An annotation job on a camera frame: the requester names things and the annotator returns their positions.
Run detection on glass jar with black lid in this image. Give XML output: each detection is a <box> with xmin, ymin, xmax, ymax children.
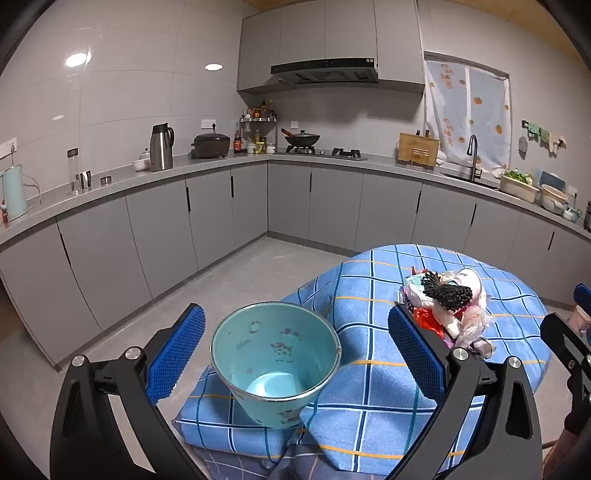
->
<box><xmin>67</xmin><ymin>148</ymin><xmax>80</xmax><ymax>195</ymax></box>

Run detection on black foam net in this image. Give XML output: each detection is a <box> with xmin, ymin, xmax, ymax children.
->
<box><xmin>420</xmin><ymin>272</ymin><xmax>474</xmax><ymax>317</ymax></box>

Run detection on red orange snack wrapper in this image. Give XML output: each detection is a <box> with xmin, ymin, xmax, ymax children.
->
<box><xmin>412</xmin><ymin>307</ymin><xmax>444</xmax><ymax>340</ymax></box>

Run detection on dark kitchen faucet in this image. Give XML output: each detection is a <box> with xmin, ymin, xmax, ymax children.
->
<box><xmin>466</xmin><ymin>135</ymin><xmax>483</xmax><ymax>182</ymax></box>

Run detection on cream bowl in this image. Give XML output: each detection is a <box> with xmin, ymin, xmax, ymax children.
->
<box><xmin>541</xmin><ymin>185</ymin><xmax>568</xmax><ymax>210</ymax></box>

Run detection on pale pink plastic bag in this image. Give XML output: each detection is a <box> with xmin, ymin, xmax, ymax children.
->
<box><xmin>443</xmin><ymin>302</ymin><xmax>495</xmax><ymax>361</ymax></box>

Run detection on black rice cooker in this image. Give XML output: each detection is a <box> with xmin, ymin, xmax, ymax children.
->
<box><xmin>191</xmin><ymin>133</ymin><xmax>232</xmax><ymax>160</ymax></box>

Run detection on gas stove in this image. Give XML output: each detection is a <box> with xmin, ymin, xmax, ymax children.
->
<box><xmin>276</xmin><ymin>145</ymin><xmax>368</xmax><ymax>161</ymax></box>

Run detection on person's right forearm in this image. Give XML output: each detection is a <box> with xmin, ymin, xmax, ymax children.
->
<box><xmin>561</xmin><ymin>415</ymin><xmax>591</xmax><ymax>480</ymax></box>

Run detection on steel thermos jug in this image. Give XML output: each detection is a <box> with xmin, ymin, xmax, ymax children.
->
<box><xmin>149</xmin><ymin>123</ymin><xmax>175</xmax><ymax>172</ymax></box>

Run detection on cream basin with vegetables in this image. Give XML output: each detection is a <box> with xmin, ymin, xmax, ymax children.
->
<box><xmin>499</xmin><ymin>170</ymin><xmax>540</xmax><ymax>203</ymax></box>

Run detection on corner spice rack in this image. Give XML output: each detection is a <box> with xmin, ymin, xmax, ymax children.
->
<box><xmin>239</xmin><ymin>99</ymin><xmax>278</xmax><ymax>155</ymax></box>

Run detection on white curtain with orange print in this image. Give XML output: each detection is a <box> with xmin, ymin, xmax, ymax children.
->
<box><xmin>424</xmin><ymin>58</ymin><xmax>512</xmax><ymax>171</ymax></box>

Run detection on grey kitchen counter cabinets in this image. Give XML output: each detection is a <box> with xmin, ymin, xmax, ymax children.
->
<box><xmin>0</xmin><ymin>152</ymin><xmax>591</xmax><ymax>370</ymax></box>

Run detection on hanging kitchen cloths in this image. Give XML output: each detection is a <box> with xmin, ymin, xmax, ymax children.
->
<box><xmin>522</xmin><ymin>120</ymin><xmax>566</xmax><ymax>153</ymax></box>

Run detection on blue plaid cloth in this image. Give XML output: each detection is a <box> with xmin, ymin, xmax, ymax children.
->
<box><xmin>173</xmin><ymin>244</ymin><xmax>555</xmax><ymax>480</ymax></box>

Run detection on light blue electric kettle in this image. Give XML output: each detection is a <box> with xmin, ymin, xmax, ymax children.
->
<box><xmin>0</xmin><ymin>165</ymin><xmax>29</xmax><ymax>221</ymax></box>

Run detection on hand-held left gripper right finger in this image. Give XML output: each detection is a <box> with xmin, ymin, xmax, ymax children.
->
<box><xmin>383</xmin><ymin>305</ymin><xmax>543</xmax><ymax>480</ymax></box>

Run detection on black range hood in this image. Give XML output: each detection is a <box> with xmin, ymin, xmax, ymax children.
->
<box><xmin>270</xmin><ymin>58</ymin><xmax>379</xmax><ymax>86</ymax></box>

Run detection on wooden cutting board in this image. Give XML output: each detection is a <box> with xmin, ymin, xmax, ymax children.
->
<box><xmin>398</xmin><ymin>132</ymin><xmax>439</xmax><ymax>169</ymax></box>

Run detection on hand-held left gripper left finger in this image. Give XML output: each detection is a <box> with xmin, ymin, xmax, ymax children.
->
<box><xmin>50</xmin><ymin>303</ymin><xmax>206</xmax><ymax>480</ymax></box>

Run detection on black wok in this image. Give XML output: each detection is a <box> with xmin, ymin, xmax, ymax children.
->
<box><xmin>281</xmin><ymin>128</ymin><xmax>321</xmax><ymax>147</ymax></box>

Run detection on light blue metal bucket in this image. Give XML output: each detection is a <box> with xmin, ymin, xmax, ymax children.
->
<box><xmin>210</xmin><ymin>302</ymin><xmax>342</xmax><ymax>430</ymax></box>

